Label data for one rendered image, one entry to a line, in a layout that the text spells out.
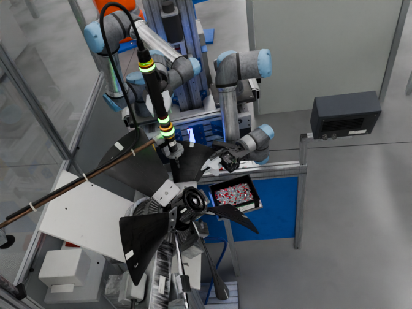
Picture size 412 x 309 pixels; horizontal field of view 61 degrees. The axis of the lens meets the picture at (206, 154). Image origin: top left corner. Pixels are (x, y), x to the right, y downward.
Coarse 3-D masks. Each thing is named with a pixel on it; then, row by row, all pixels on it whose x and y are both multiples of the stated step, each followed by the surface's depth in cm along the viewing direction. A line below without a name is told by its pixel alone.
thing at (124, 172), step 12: (132, 132) 131; (144, 132) 133; (120, 144) 128; (108, 156) 125; (132, 156) 128; (144, 156) 129; (156, 156) 131; (120, 168) 126; (132, 168) 128; (144, 168) 128; (156, 168) 130; (120, 180) 126; (132, 180) 128; (144, 180) 129; (156, 180) 129; (144, 192) 129
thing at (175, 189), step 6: (168, 180) 131; (162, 186) 130; (168, 186) 131; (174, 186) 131; (156, 192) 130; (162, 192) 130; (168, 192) 131; (174, 192) 131; (156, 198) 130; (162, 198) 130; (168, 198) 131; (162, 204) 130
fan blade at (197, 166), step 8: (184, 144) 155; (200, 144) 157; (184, 152) 152; (192, 152) 152; (200, 152) 153; (208, 152) 155; (184, 160) 149; (192, 160) 149; (200, 160) 150; (176, 168) 147; (184, 168) 146; (192, 168) 146; (200, 168) 146; (176, 176) 144; (184, 176) 143; (192, 176) 143; (200, 176) 143
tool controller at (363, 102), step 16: (336, 96) 153; (352, 96) 152; (368, 96) 151; (320, 112) 150; (336, 112) 149; (352, 112) 148; (368, 112) 147; (320, 128) 157; (336, 128) 157; (352, 128) 157; (368, 128) 158
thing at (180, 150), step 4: (156, 140) 115; (160, 140) 116; (164, 140) 118; (156, 144) 116; (160, 144) 117; (164, 144) 117; (180, 144) 125; (160, 148) 117; (164, 148) 119; (168, 148) 120; (180, 148) 124; (164, 152) 120; (168, 152) 121; (176, 152) 123; (180, 152) 122; (168, 156) 122; (172, 156) 122; (176, 156) 122
